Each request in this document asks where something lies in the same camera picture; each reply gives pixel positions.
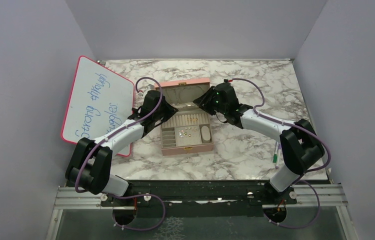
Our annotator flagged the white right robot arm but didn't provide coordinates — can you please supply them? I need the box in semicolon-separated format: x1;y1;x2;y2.
193;81;331;204

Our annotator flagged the white oval watch pillow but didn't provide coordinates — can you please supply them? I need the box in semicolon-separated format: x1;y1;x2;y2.
200;125;211;143

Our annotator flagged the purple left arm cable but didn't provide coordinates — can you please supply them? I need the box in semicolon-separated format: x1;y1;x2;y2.
74;77;167;232

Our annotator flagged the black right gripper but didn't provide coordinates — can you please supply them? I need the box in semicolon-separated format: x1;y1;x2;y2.
193;86;228;116

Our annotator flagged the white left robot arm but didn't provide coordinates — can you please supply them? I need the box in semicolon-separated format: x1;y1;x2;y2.
65;90;179;206

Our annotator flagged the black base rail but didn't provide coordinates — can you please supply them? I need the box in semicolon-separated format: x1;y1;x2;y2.
68;178;344;220

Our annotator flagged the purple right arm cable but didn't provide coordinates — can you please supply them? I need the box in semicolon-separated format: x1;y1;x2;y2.
232;78;331;230

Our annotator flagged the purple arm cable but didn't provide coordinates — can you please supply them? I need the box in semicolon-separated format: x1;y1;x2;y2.
74;77;167;232
232;78;331;230

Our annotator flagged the pink-framed whiteboard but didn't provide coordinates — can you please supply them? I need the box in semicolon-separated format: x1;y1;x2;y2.
60;55;136;144

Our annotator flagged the pink jewelry box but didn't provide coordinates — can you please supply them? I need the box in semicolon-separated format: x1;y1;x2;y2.
160;77;214;156

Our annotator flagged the green marker pen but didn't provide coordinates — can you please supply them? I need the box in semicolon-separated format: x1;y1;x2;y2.
272;141;280;164

